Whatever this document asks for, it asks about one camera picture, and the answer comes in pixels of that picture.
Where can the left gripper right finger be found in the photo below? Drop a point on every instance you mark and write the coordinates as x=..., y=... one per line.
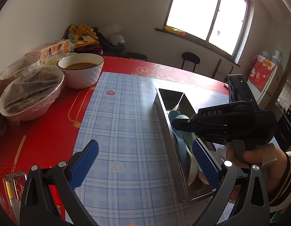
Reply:
x=252, y=205

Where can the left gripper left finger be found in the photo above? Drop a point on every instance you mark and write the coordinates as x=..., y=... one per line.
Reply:
x=37, y=205

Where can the green plastic spoon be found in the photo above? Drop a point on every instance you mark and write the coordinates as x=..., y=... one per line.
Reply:
x=188, y=136

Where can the blue plastic spoon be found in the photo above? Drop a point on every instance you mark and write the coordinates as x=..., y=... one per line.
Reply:
x=179, y=139

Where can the cream plastic spoon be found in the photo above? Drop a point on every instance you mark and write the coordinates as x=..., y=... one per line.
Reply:
x=193, y=170

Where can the pink plastic spoon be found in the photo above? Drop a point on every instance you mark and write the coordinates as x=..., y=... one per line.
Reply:
x=202, y=177

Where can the right hand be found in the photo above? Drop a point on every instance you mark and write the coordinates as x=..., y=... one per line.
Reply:
x=267, y=156

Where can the white refrigerator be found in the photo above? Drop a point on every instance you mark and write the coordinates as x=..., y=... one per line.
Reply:
x=264, y=96

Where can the red hanging cloth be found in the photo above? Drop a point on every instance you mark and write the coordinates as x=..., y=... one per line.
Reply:
x=261, y=71

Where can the steel utensil tray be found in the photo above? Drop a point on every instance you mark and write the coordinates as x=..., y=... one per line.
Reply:
x=171, y=104

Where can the blue plaid table mat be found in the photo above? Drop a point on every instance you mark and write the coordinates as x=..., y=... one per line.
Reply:
x=130, y=181

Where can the black round stool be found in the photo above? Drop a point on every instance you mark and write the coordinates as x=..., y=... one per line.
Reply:
x=191, y=57

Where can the plastic wrapped bowl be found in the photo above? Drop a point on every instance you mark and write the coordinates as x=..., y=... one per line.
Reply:
x=31, y=94

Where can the window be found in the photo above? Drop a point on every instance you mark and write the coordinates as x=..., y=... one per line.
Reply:
x=217, y=25

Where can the white textured bowl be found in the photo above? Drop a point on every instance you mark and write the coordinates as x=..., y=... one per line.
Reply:
x=81, y=70

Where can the black round bin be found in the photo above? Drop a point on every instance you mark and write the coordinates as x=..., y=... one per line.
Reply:
x=136, y=56

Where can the tissue pack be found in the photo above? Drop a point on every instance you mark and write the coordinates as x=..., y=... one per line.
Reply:
x=50, y=49

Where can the yellow clothes pile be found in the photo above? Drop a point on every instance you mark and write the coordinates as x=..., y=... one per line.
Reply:
x=82, y=36

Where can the white plastic bag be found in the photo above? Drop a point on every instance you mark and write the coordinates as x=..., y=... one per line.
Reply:
x=113, y=34

